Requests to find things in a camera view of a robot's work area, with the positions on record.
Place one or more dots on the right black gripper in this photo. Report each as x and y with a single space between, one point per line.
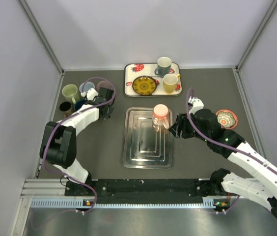
182 121

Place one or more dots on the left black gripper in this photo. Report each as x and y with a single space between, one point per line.
110 111

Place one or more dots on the pink mug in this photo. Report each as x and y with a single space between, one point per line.
160 115

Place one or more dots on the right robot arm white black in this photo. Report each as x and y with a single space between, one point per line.
204 125

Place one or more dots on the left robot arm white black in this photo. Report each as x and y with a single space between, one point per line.
59 143

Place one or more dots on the mauve purple mug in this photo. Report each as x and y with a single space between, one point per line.
104 84

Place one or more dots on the light blue mug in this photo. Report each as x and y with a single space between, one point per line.
86 86

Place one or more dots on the dark blue mug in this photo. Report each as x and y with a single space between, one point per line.
79 104

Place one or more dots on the light green mug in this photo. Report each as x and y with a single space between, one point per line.
71 93

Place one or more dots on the black gold mug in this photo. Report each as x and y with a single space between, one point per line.
66 109

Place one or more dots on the yellow mug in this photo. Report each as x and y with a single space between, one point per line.
170 82

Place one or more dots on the grey green mug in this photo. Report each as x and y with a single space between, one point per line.
163 66

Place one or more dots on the silver metal tray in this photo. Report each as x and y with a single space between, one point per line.
146 145

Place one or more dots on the strawberry pattern white tray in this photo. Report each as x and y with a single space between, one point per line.
134 70

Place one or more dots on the yellow patterned plate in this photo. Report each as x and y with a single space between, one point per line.
144 85

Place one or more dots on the pink patterned bowl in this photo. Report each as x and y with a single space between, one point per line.
227 119

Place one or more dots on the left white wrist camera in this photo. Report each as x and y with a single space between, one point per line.
90 94

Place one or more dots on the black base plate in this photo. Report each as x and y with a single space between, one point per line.
153 191

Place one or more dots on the grey slotted cable duct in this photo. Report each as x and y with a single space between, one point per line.
79 203

